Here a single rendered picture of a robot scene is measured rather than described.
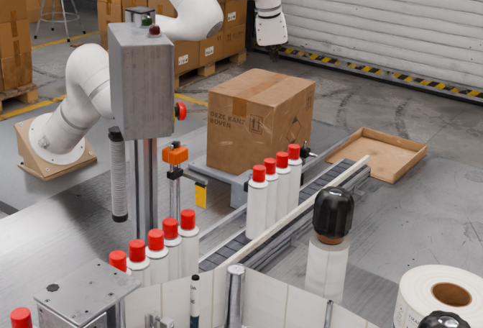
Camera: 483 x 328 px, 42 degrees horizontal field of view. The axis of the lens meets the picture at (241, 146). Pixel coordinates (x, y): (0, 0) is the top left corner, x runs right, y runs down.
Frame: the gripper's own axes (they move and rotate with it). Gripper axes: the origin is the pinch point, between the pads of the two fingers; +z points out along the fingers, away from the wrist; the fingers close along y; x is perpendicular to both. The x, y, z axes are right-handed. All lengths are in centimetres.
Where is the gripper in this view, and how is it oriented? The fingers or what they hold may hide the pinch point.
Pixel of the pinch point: (274, 55)
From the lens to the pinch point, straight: 215.4
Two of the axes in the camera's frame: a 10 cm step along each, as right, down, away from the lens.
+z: 1.3, 8.2, 5.5
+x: -0.2, -5.6, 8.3
